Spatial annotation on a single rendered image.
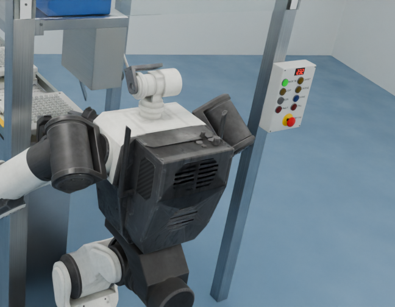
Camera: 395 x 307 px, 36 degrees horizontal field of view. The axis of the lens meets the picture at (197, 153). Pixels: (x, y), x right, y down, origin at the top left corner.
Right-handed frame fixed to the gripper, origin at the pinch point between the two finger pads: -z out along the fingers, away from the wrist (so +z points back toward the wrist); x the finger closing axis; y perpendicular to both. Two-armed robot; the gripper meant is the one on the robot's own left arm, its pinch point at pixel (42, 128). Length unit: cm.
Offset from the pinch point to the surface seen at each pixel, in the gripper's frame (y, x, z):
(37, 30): -4.7, -34.4, 6.8
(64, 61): 10.7, -16.1, -15.4
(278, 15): 83, -37, -2
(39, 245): 3, 53, -8
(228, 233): 83, 59, -2
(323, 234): 169, 96, -28
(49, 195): 6.3, 32.0, -8.6
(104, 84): 17.8, -15.8, 3.4
